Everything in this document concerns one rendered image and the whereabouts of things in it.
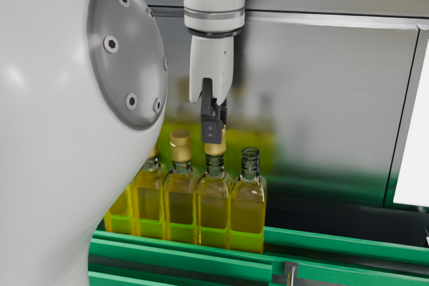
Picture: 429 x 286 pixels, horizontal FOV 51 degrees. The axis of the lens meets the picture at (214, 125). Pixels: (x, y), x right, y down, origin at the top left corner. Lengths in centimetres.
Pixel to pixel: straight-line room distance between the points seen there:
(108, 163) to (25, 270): 6
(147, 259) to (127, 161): 64
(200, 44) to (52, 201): 47
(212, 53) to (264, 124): 25
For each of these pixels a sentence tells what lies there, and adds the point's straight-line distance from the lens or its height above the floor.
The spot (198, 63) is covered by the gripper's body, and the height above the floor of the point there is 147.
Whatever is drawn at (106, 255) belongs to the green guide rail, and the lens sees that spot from 84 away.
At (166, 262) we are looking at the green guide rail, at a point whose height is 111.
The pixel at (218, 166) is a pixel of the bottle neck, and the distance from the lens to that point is 72.
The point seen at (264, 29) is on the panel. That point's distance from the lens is 76.
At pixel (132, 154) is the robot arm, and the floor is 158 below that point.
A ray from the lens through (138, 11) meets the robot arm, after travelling 17.
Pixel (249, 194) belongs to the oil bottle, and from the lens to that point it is 72.
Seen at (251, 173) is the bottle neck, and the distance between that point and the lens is 72.
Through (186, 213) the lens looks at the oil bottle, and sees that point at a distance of 77.
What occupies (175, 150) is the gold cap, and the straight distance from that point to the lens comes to 72.
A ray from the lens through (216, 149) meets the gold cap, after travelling 70.
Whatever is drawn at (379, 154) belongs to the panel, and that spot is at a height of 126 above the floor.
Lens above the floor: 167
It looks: 27 degrees down
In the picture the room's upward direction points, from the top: straight up
